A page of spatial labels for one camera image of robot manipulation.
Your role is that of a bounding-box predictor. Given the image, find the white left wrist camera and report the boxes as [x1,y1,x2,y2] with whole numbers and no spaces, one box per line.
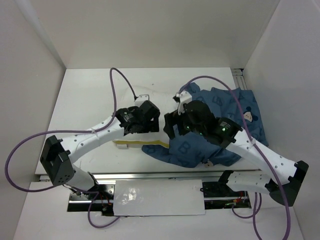
[134,94,150,107]

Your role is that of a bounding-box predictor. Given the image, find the blue printed pillowcase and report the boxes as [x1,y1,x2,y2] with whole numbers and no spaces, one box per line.
[141,82,270,169]

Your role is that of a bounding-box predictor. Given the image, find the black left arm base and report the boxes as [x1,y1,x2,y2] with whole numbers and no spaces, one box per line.
[64,182,115,217]

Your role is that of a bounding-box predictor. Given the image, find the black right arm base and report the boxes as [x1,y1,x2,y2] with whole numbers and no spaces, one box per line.
[200,170,251,210]

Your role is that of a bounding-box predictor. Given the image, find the aluminium front rail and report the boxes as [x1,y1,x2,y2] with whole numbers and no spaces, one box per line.
[93,170,224,180]

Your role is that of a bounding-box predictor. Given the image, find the white glossy cover sheet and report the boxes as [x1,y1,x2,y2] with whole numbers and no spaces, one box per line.
[113,179,206,217]

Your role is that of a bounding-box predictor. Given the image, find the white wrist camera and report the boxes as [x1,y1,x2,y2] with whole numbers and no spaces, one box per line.
[134,94,150,107]
[173,91,192,115]

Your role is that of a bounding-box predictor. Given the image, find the white pillow yellow underside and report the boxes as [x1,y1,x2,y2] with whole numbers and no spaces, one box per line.
[113,85,178,150]

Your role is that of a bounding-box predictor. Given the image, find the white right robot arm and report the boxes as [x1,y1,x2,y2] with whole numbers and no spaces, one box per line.
[163,100,309,207]

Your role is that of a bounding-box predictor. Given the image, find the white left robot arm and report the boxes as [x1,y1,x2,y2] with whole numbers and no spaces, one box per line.
[40,100,160,200]

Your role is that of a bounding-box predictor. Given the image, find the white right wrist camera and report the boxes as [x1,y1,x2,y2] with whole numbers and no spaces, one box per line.
[173,91,192,115]

